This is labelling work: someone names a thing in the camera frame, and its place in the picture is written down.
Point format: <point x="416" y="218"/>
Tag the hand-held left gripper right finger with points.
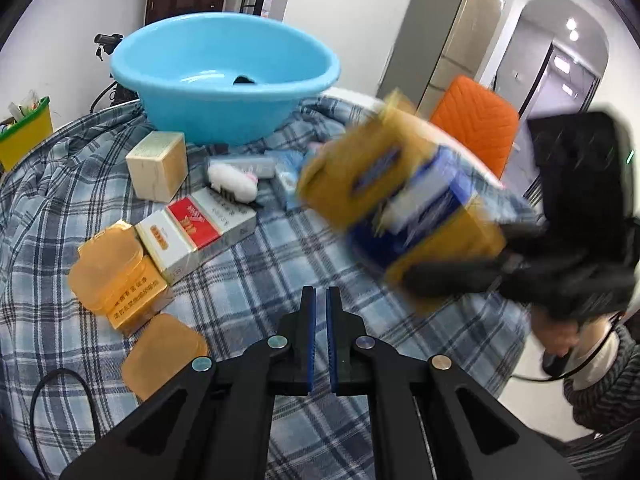
<point x="332" y="340"/>

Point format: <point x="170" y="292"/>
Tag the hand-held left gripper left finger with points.
<point x="310" y="340"/>

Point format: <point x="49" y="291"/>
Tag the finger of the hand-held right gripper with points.
<point x="460" y="275"/>
<point x="525" y="236"/>

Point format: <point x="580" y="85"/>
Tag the gold box with blue label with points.
<point x="340" y="180"/>

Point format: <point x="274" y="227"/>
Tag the blue plastic basin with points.
<point x="200" y="110"/>

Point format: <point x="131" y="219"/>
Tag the person's right hand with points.
<point x="560" y="332"/>

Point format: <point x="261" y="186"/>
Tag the blue plaid cloth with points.
<point x="250" y="280"/>

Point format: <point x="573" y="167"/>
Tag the orange quilted chair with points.
<point x="475" y="115"/>

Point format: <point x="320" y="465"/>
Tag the white grey cigarette box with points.
<point x="232" y="215"/>

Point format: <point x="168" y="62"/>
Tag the red and white cigarette box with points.
<point x="192" y="222"/>

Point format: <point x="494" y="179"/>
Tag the white fluffy toy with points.
<point x="230" y="184"/>

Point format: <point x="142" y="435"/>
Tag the white cigarette box gold label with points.
<point x="160" y="240"/>

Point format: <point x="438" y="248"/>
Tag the light blue tissue packet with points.
<point x="250" y="166"/>

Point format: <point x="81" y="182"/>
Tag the gold grey refrigerator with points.
<point x="450" y="25"/>

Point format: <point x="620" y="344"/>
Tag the cream cube box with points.
<point x="157" y="167"/>

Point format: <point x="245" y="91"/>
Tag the yellow bin with green rim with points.
<point x="27" y="135"/>

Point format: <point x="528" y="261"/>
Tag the pile of small sachets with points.
<point x="20" y="110"/>

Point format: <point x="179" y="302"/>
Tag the black tripod camera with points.
<point x="107" y="42"/>

